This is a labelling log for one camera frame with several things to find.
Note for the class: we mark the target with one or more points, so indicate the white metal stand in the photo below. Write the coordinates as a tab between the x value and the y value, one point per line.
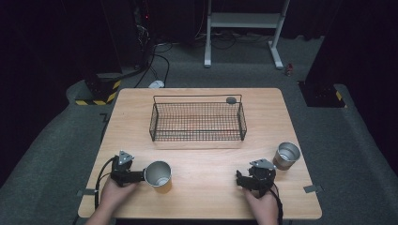
244	20

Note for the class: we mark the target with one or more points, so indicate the small red object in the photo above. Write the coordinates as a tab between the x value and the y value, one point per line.
289	69

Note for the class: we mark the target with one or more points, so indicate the silver metal cup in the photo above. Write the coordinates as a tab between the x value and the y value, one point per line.
286	155

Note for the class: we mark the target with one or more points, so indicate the dark equipment rack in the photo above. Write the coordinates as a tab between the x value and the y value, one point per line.
137	34

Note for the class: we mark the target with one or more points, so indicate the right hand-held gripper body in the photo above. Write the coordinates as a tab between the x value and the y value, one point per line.
263	176

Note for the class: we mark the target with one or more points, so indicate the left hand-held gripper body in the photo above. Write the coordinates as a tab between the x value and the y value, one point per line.
120	175

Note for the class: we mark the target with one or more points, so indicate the round grey basket knob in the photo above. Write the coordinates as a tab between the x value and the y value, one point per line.
231	100

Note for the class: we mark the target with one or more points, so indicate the person's right hand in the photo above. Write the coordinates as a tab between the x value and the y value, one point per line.
263	207

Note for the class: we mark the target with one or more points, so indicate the person's left hand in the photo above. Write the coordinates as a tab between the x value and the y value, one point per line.
114	197

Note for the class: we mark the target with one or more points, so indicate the grey tape strip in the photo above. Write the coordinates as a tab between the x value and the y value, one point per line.
86	192
313	188

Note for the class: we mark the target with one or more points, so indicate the black yellow striped base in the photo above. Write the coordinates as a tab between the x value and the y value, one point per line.
100	90

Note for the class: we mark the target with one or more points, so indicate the black base with yellow mark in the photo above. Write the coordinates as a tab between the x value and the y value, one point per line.
322	95

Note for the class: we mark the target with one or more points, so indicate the yellow metal cup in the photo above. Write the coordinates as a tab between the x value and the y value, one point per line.
158	175

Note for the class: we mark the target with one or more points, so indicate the white power adapter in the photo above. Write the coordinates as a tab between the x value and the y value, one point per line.
156	84

